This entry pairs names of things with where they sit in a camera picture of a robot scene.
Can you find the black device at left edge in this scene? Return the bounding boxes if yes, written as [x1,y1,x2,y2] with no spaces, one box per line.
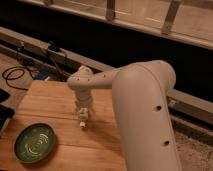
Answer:
[0,88,15,135]

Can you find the small white bottle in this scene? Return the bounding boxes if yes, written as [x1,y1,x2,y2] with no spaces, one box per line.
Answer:
[78,108,89,129]

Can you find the black clamp on rail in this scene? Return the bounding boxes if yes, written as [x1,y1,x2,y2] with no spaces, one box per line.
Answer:
[46,41,67,58]

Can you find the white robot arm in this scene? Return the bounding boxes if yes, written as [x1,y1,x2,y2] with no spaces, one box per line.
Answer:
[67,60,182,171]

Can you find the blue object behind table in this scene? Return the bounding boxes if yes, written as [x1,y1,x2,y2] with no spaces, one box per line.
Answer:
[34,70,50,80]

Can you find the black cable loop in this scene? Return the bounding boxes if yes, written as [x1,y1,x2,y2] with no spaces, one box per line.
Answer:
[2,65,35,91]

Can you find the green ceramic bowl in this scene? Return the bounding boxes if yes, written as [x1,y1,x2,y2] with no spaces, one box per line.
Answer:
[14,123,56,164]

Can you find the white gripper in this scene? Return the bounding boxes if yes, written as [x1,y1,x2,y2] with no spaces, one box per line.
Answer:
[74,89,95,118]

